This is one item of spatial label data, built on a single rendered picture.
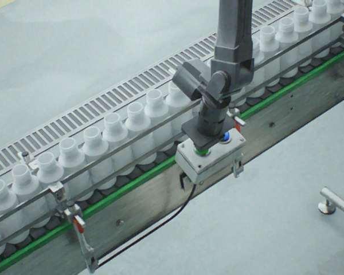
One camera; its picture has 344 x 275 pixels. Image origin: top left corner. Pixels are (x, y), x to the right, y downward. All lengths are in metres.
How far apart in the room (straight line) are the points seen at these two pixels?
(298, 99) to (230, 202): 1.07
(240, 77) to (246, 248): 1.50
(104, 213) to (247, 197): 1.34
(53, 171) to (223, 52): 0.47
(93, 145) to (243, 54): 0.43
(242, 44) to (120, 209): 0.57
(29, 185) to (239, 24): 0.57
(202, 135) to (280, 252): 1.36
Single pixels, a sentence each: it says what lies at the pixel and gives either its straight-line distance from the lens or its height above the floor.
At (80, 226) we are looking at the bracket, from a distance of 1.53.
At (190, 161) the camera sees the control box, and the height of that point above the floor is 1.10.
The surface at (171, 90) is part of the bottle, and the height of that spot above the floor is 1.16.
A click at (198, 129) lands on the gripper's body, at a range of 1.44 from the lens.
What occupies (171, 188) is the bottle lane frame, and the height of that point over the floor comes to 0.91.
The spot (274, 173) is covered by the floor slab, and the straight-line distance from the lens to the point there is 3.01.
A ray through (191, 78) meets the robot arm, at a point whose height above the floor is 1.33.
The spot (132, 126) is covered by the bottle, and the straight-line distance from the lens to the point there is 1.61.
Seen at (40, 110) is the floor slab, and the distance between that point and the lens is 3.52.
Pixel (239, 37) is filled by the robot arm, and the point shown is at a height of 1.44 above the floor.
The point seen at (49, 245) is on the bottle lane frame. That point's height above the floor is 0.97.
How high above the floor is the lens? 2.19
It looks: 43 degrees down
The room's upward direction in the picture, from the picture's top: 9 degrees counter-clockwise
